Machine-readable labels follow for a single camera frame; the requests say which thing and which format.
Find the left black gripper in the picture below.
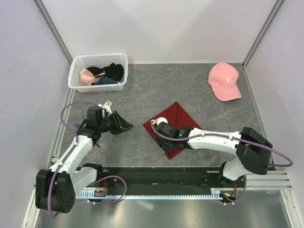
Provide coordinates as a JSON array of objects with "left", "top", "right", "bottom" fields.
[{"left": 98, "top": 111, "right": 133, "bottom": 135}]

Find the dark red cloth napkin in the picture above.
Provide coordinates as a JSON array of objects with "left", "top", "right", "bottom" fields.
[{"left": 143, "top": 102, "right": 202, "bottom": 144}]

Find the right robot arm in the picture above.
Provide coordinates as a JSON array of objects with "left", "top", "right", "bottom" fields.
[{"left": 152, "top": 122, "right": 273, "bottom": 187}]

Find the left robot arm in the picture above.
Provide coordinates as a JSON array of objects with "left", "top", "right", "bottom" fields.
[{"left": 35, "top": 105, "right": 133, "bottom": 213}]

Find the blue cloth in basket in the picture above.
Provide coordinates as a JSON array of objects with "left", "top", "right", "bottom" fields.
[{"left": 92, "top": 76, "right": 118, "bottom": 86}]

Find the black cloth in basket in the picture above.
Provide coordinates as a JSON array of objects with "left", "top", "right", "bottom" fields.
[{"left": 87, "top": 63, "right": 124, "bottom": 82}]

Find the white plastic basket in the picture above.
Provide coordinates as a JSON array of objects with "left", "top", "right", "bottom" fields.
[{"left": 67, "top": 52, "right": 128, "bottom": 93}]

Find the pink cloth in basket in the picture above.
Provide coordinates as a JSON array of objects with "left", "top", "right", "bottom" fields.
[{"left": 79, "top": 69, "right": 97, "bottom": 86}]

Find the pink baseball cap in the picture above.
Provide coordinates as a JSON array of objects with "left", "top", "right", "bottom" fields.
[{"left": 208, "top": 62, "right": 242, "bottom": 102}]

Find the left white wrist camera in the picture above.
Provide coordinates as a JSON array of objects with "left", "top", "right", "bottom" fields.
[{"left": 98, "top": 100, "right": 113, "bottom": 118}]

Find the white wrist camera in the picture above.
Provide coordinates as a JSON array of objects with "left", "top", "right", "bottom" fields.
[
  {"left": 151, "top": 117, "right": 178, "bottom": 138},
  {"left": 98, "top": 100, "right": 113, "bottom": 118}
]

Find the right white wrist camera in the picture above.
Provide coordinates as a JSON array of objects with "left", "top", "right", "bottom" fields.
[{"left": 151, "top": 117, "right": 178, "bottom": 138}]

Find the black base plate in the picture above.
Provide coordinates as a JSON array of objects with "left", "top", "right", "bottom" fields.
[{"left": 92, "top": 167, "right": 245, "bottom": 195}]

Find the light blue cable duct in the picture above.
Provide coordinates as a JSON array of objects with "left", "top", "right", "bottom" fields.
[{"left": 76, "top": 189, "right": 230, "bottom": 200}]

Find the front aluminium rail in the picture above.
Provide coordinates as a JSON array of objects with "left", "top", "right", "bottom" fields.
[{"left": 33, "top": 170, "right": 292, "bottom": 190}]

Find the left aluminium frame post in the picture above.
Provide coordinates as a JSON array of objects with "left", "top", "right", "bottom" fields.
[{"left": 33, "top": 0, "right": 73, "bottom": 64}]

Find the aluminium frame post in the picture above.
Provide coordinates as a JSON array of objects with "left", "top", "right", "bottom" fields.
[
  {"left": 241, "top": 0, "right": 285, "bottom": 69},
  {"left": 33, "top": 0, "right": 73, "bottom": 64}
]

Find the right aluminium frame post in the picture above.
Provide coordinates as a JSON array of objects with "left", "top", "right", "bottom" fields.
[{"left": 241, "top": 0, "right": 285, "bottom": 69}]

